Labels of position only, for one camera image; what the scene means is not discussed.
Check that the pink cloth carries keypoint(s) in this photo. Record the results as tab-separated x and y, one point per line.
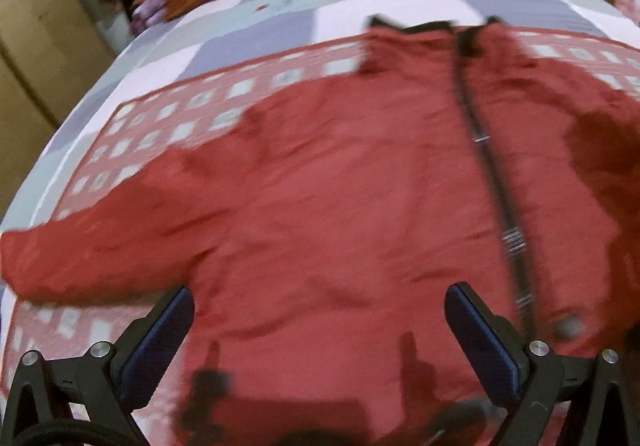
629	1

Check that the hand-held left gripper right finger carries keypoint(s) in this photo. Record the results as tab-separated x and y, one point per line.
480	341

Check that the wooden wardrobe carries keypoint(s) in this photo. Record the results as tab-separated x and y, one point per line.
40	51

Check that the purple pink checked bedsheet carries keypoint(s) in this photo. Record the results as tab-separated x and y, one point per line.
390	11

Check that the red jacket with black lining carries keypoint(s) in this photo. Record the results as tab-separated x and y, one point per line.
325	201

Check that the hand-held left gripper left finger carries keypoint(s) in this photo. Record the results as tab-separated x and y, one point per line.
155	351

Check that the red checked blanket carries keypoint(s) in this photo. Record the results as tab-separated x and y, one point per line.
200	96

